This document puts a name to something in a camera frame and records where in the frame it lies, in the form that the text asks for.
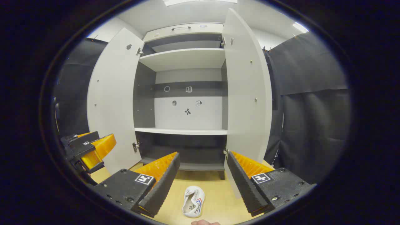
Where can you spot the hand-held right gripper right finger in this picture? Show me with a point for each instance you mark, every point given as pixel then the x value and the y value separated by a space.
pixel 242 184

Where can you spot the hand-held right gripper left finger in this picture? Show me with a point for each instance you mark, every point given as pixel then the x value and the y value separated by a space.
pixel 164 187

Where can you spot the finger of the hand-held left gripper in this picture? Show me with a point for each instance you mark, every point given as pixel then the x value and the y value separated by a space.
pixel 84 137
pixel 100 147

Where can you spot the white shoe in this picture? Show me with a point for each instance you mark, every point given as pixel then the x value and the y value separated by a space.
pixel 193 203

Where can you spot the white cabinet door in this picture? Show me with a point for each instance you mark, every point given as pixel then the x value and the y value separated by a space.
pixel 112 103
pixel 247 109

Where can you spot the white shoe cabinet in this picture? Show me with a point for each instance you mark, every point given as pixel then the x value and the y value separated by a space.
pixel 187 118

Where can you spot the black backdrop cloth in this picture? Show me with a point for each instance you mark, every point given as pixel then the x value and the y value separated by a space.
pixel 276 140
pixel 75 84
pixel 312 125

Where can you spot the ceiling light panel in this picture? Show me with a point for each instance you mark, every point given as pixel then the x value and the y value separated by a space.
pixel 193 2
pixel 300 27

